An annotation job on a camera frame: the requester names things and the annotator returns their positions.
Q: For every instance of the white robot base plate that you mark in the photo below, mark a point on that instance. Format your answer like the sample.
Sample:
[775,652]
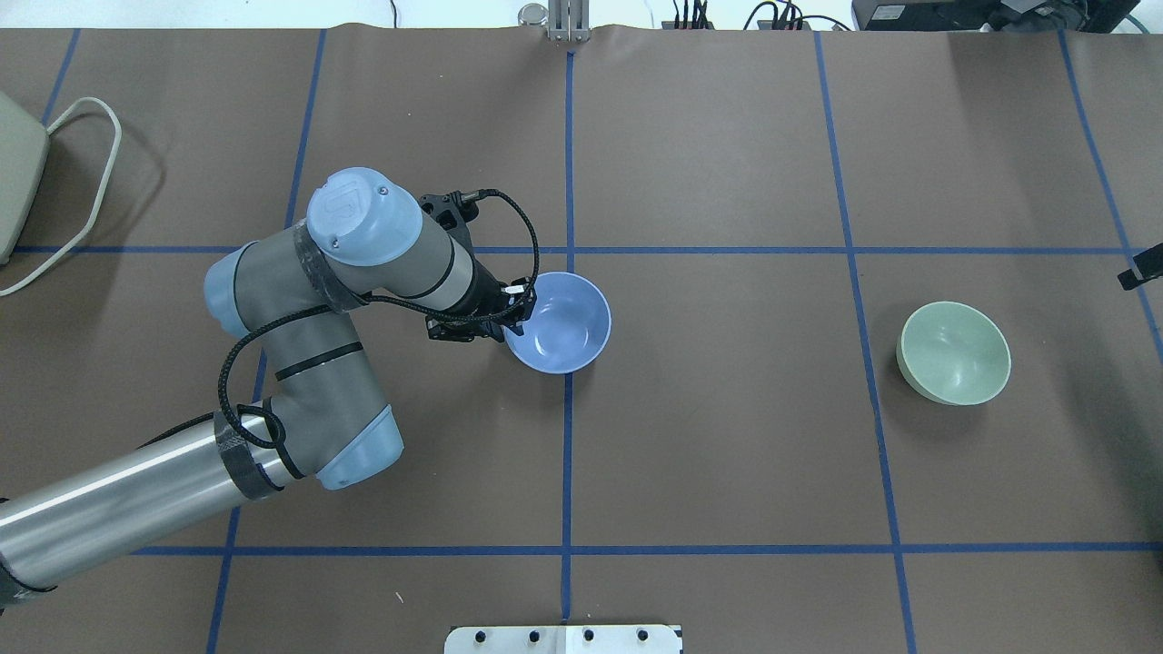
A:
[616,638]

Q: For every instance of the green bowl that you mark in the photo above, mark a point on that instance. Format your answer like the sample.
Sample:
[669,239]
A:
[952,354]

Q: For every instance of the aluminium frame post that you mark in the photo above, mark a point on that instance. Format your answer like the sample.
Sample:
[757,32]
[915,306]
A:
[568,21]

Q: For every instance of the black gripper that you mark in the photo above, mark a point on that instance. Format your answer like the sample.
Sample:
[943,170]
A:
[484,299]

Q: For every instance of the blue bowl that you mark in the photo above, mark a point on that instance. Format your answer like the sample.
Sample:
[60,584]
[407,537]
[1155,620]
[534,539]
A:
[569,327]

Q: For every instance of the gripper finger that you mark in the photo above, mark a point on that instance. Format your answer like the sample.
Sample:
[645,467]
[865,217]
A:
[1145,267]

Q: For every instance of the beige appliance box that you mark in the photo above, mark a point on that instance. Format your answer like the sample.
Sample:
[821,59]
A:
[24,144]

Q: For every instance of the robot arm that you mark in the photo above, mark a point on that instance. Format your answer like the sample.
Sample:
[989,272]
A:
[296,396]

